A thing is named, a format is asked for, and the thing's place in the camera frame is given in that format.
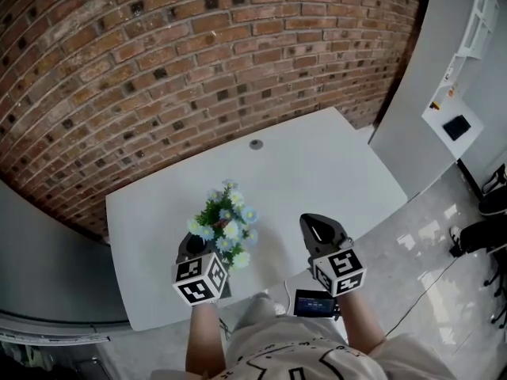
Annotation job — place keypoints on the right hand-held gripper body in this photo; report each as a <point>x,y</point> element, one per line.
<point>340,271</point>

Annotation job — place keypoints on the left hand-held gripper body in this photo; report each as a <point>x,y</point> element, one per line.
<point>196,281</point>

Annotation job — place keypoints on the blue flowers with green leaves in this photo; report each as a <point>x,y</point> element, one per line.
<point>229,222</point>

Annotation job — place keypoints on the person's right forearm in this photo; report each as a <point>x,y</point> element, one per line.
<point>362,323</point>

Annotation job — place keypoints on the person's left forearm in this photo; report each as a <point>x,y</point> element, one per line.
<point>206,339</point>

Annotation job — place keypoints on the white desk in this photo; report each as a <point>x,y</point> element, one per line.
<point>309,172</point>

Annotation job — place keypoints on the small black screen device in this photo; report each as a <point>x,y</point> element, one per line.
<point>315,303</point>

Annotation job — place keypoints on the person's grey trousers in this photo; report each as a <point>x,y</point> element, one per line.
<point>255,311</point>

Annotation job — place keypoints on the person's white shoe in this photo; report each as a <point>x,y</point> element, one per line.
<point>279,309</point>

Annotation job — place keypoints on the person's white printed shirt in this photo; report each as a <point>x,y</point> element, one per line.
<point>301,354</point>

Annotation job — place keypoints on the large grey cabinet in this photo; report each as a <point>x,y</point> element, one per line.
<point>47,259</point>

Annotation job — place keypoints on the white metal rack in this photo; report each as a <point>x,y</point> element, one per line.
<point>51,337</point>

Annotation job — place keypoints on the white shelf cabinet with drawers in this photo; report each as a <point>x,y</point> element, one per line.
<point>412,133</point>

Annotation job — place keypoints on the black office chair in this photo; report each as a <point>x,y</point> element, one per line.
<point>500,287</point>

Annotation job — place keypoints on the black folding chair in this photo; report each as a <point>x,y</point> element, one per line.
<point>59,366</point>

